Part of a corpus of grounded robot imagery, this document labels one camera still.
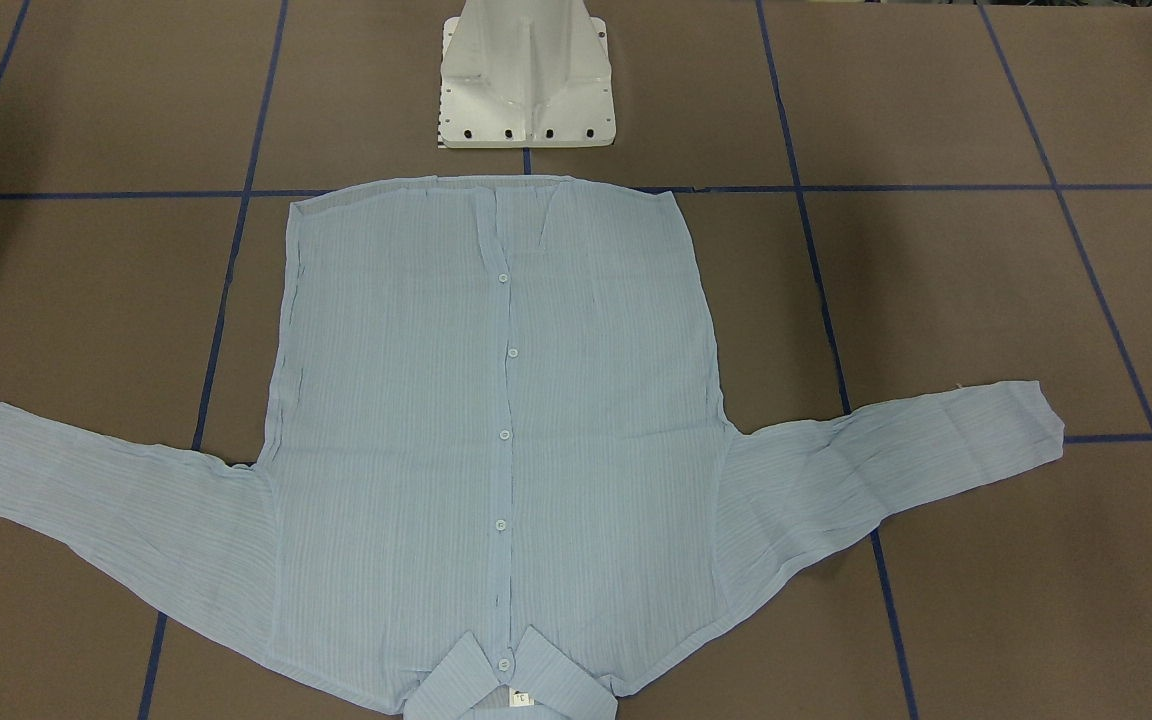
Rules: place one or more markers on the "light blue button shirt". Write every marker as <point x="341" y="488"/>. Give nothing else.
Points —
<point x="496" y="459"/>

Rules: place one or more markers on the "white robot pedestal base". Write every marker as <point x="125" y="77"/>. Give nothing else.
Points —
<point x="526" y="75"/>

